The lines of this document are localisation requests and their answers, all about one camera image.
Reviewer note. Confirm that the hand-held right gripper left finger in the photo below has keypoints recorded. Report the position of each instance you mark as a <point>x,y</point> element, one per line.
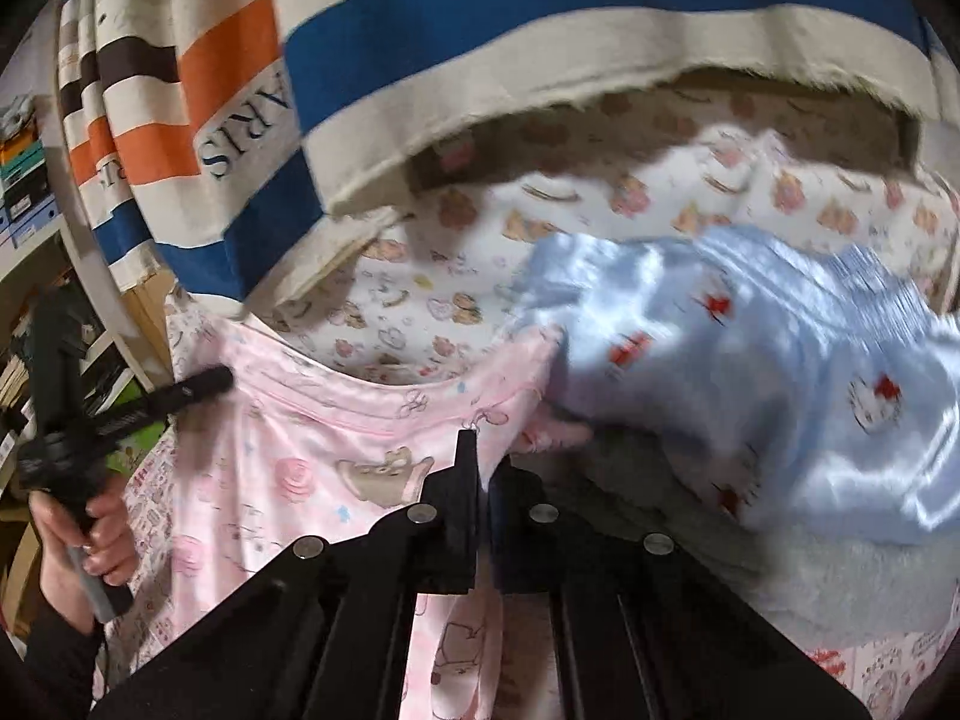
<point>450,525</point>

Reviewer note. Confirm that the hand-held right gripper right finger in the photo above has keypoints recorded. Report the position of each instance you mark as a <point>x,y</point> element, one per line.
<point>517,532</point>

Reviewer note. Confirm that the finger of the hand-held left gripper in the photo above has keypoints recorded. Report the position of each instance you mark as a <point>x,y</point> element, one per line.
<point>172,401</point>

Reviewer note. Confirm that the pink cartoon print pants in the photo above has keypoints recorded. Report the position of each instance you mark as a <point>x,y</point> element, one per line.
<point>315,420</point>

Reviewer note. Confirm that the person's left forearm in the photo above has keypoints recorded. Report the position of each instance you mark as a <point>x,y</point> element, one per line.
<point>52,667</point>

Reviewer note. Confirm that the light blue satin pants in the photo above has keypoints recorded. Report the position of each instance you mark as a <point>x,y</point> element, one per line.
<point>750,375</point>

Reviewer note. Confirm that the person's left hand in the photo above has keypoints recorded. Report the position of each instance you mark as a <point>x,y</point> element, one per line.
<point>112,540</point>

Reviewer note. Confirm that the white shelf unit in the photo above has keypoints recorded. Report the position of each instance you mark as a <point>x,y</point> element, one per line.
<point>45,292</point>

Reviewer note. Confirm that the pink cartoon print bed sheet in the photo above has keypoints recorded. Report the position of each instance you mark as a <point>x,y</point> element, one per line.
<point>150,525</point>

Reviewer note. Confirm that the stack of storage boxes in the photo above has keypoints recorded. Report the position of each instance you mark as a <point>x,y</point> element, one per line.
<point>26,180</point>

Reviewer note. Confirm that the white bear print sheet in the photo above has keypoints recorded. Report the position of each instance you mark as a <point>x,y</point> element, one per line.
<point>420,292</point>

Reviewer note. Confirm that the grey fleece garment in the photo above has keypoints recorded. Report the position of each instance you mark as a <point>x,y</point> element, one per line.
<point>750,577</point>

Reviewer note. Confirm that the striped curtain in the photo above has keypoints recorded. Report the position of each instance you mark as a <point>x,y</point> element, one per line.
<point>450,30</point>

